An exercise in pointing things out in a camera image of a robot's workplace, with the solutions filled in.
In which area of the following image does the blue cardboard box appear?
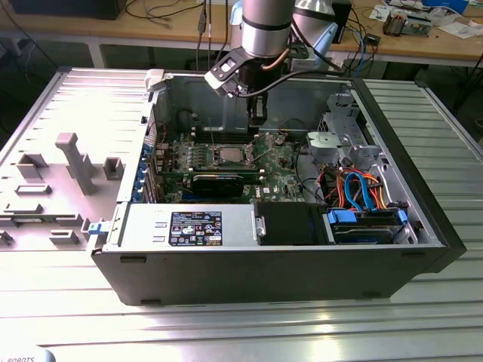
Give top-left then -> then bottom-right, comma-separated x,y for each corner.
421,0 -> 471,14

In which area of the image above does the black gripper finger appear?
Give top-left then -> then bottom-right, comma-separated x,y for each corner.
248,96 -> 269,129

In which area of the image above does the green motherboard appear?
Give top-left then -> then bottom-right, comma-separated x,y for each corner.
152,130 -> 316,204

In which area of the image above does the CPU socket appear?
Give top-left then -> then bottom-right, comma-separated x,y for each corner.
212,144 -> 254,167

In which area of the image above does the black disk bay box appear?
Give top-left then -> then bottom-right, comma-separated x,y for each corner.
253,201 -> 330,247

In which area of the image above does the black equipment case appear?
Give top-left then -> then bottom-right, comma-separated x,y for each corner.
7,0 -> 122,21

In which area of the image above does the small white paper sheet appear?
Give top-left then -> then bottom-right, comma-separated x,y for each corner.
368,4 -> 390,20

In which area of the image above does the metal socket cover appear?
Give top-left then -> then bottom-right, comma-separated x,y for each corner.
244,131 -> 281,165

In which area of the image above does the blue wire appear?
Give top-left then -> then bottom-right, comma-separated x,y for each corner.
343,168 -> 375,212

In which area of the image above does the silver power supply unit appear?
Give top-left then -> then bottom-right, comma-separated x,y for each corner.
112,202 -> 262,250

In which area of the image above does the wooden workbench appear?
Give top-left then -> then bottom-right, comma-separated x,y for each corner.
0,0 -> 483,71

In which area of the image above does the black graphics card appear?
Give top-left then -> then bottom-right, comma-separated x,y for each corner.
162,167 -> 264,198

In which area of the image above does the black round fan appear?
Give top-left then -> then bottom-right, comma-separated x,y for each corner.
176,108 -> 200,131

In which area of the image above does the grey metal drive unit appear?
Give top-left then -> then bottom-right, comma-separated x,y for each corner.
404,13 -> 434,38

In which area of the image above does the black PC case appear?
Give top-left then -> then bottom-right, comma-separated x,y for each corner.
90,67 -> 467,307

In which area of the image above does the grey parts rack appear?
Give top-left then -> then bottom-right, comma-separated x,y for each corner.
0,131 -> 126,253

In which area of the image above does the blue background cable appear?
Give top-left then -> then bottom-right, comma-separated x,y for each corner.
357,30 -> 370,72

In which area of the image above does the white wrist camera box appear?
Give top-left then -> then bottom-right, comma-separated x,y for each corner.
204,48 -> 251,99

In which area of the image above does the grey USB cable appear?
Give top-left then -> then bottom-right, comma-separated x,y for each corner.
194,0 -> 208,72

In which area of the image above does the silver CPU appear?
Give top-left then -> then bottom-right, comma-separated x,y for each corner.
218,146 -> 245,162

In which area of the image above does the black camera cable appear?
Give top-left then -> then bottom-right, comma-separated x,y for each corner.
229,69 -> 350,99

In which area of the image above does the white plastic case clip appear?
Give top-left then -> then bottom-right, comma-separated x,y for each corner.
145,69 -> 168,92

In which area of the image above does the orange wire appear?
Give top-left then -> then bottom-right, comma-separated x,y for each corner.
334,171 -> 346,209
368,174 -> 390,210

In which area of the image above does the grey metal drive cage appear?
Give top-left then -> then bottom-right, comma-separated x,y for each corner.
305,93 -> 383,171

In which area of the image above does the hard disk in blue carrier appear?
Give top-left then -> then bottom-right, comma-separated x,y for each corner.
324,207 -> 411,245

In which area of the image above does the brown curved cable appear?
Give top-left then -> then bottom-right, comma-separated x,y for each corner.
261,45 -> 291,72

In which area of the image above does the metal heat sink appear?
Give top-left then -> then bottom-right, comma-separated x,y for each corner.
383,10 -> 408,38

